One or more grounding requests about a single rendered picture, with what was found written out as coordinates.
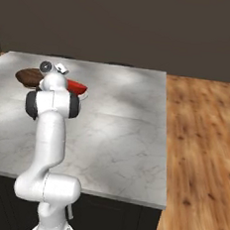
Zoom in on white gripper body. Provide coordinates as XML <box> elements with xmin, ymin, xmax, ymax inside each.
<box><xmin>54</xmin><ymin>61</ymin><xmax>71</xmax><ymax>76</ymax></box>

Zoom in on red plate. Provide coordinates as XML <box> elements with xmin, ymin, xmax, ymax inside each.
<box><xmin>63</xmin><ymin>77</ymin><xmax>90</xmax><ymax>101</ymax></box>

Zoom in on dark island base cabinet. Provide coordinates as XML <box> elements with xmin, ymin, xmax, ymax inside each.
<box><xmin>0</xmin><ymin>172</ymin><xmax>165</xmax><ymax>230</ymax></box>

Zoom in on brown wooden plate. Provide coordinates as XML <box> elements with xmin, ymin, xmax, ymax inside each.
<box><xmin>13</xmin><ymin>65</ymin><xmax>47</xmax><ymax>90</ymax></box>

